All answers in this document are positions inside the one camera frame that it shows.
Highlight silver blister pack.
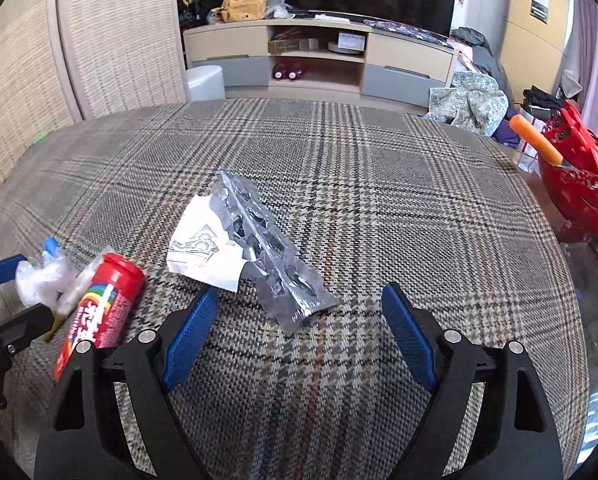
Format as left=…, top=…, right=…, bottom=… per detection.
left=213, top=171, right=340, bottom=337

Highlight floral cloth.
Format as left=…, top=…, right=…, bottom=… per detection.
left=426, top=71, right=510, bottom=137

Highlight red openwork basket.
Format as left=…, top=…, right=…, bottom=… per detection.
left=536, top=100, right=598, bottom=235

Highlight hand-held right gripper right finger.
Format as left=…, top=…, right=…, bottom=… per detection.
left=381, top=281, right=565, bottom=480

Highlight white stool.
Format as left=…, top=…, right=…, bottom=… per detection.
left=185, top=66, right=227, bottom=102

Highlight bamboo folding screen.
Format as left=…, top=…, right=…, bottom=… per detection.
left=0, top=0, right=188, bottom=211

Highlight dark bag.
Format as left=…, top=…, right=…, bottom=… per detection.
left=523, top=86, right=563, bottom=111

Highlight pink curtain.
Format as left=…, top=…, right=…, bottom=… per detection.
left=562, top=0, right=598, bottom=127

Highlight plaid tablecloth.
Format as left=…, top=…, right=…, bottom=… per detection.
left=0, top=99, right=591, bottom=480

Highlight red candy tube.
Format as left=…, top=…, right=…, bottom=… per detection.
left=54, top=253, right=146, bottom=382

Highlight orange handle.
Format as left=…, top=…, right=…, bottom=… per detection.
left=510, top=115, right=564, bottom=166

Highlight beige television stand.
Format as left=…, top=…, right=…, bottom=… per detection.
left=183, top=15, right=455, bottom=109

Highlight white box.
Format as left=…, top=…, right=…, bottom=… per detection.
left=336, top=31, right=368, bottom=54

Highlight clear plastic wrapper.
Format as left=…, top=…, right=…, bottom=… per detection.
left=15, top=237, right=80, bottom=343

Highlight beige standing air conditioner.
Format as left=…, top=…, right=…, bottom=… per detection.
left=499, top=0, right=578, bottom=92

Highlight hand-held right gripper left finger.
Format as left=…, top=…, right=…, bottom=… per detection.
left=34, top=285, right=221, bottom=480

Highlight white printed paper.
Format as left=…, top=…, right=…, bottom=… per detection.
left=167, top=195, right=248, bottom=294

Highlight yellow backpack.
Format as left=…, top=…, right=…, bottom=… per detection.
left=220, top=0, right=269, bottom=24

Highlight grey jacket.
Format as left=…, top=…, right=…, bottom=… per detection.
left=452, top=26, right=515, bottom=106

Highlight red shoes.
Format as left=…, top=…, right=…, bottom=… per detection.
left=272, top=61, right=305, bottom=81

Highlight folded patterned cloth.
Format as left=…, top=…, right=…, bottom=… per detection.
left=364, top=19, right=453, bottom=44

